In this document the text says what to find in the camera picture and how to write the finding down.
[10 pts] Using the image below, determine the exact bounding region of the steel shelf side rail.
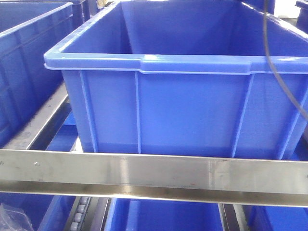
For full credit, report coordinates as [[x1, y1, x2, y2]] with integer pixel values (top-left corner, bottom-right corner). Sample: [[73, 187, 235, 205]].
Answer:
[[3, 83, 71, 150]]

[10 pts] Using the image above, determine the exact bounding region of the blue plastic crate centre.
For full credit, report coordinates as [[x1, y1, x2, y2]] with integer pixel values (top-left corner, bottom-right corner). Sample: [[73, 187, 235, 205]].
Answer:
[[44, 0, 308, 160]]

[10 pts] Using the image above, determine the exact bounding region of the black cable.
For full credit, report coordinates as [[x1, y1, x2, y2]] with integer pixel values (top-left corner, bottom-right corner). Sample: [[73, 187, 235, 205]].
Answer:
[[262, 0, 308, 119]]

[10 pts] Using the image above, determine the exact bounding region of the stainless steel shelf rail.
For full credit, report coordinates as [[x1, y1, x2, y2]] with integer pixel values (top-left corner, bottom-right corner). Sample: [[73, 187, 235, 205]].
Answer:
[[0, 149, 308, 207]]

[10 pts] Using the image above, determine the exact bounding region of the clear plastic bag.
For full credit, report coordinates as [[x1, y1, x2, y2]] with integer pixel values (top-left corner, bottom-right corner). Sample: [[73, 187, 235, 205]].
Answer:
[[0, 203, 34, 231]]

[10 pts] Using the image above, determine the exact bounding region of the blue plastic crate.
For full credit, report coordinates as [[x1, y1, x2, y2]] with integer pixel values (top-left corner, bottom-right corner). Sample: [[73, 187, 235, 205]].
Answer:
[[295, 0, 308, 33], [44, 0, 308, 160], [0, 1, 73, 147]]

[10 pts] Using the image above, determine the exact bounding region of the blue plastic crate left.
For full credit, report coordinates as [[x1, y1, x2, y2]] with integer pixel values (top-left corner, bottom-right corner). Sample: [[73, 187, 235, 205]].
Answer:
[[0, 1, 73, 147]]

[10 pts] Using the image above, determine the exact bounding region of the blue crate lower right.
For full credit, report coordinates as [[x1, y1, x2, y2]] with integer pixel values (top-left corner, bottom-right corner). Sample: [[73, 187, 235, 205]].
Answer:
[[243, 205, 308, 231]]

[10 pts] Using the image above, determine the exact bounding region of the roller conveyor track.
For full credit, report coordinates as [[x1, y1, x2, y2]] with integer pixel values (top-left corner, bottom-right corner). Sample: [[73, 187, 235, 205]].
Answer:
[[69, 196, 91, 231]]

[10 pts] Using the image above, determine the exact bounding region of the blue plastic crate right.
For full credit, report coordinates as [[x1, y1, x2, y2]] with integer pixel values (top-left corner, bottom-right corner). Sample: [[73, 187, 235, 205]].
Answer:
[[295, 0, 308, 33]]

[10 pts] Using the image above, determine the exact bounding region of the blue crate lower centre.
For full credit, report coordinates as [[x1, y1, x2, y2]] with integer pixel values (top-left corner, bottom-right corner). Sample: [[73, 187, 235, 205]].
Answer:
[[104, 198, 223, 231]]

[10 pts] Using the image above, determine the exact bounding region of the blue crate lower left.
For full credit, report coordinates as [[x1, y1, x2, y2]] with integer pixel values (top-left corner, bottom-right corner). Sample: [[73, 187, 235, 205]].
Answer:
[[0, 192, 75, 231]]

